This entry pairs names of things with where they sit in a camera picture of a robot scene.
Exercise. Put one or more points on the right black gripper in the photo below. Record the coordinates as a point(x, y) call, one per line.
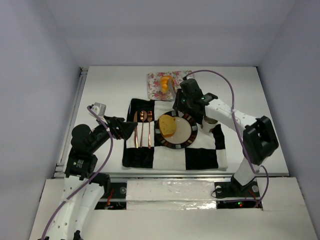
point(178, 100)

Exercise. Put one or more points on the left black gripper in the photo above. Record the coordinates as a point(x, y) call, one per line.
point(114, 125)

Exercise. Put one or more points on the orange striped croissant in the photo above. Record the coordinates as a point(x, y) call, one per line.
point(166, 83)

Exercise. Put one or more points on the sliced bread loaf piece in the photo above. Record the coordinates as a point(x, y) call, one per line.
point(167, 125)

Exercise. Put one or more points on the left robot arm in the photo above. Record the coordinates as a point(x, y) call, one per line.
point(83, 185)

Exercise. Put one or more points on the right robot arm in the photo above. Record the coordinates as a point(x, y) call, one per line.
point(257, 135)

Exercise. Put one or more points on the copper knife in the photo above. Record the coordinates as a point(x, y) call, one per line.
point(135, 120)

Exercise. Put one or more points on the copper spoon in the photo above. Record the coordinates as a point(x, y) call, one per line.
point(143, 117)

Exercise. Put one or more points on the beige plate with dark rim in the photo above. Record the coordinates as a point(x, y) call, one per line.
point(185, 133)

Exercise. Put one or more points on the black white checkered placemat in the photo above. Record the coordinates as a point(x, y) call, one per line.
point(207, 152)

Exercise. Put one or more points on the metal cup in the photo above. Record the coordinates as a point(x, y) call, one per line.
point(208, 124)

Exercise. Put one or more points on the copper fork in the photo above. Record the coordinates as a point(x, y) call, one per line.
point(149, 119)

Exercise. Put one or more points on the floral rectangular tray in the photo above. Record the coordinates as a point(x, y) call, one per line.
point(155, 84)

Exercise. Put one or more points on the silver foil covered panel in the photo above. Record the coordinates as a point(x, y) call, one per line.
point(147, 195)

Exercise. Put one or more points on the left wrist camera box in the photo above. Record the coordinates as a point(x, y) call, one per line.
point(99, 109)

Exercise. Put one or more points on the aluminium rail frame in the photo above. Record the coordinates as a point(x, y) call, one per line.
point(115, 86)

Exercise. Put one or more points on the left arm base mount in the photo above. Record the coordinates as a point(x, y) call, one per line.
point(107, 195)

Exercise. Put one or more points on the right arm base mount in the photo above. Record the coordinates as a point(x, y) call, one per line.
point(231, 195)

